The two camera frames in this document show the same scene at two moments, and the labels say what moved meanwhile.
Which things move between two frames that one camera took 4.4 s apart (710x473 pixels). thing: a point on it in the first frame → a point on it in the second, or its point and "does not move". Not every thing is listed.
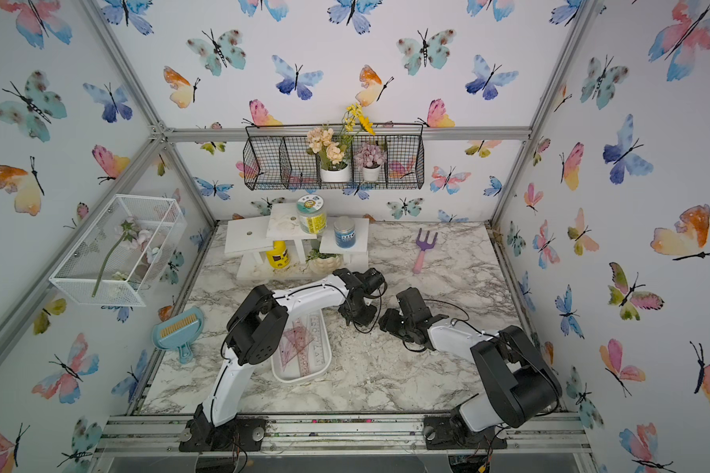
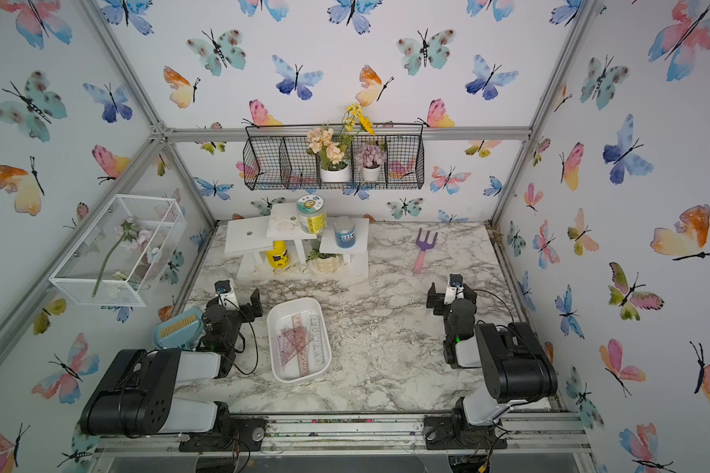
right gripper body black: [395, 324] → [440, 307]
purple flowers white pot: [370, 158] does not move
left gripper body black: [362, 315] → [245, 314]
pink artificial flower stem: [133, 235] does not move
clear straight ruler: [317, 340] does not move
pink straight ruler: [302, 348] does not move
